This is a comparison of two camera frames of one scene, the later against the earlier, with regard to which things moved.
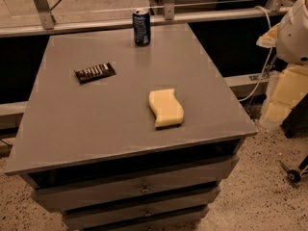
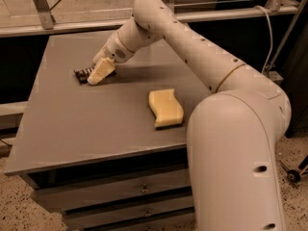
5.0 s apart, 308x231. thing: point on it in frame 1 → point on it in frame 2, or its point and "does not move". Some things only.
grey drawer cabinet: (93, 151) does not move
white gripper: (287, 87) → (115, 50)
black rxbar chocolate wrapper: (92, 73) does not move
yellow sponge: (167, 110) does not move
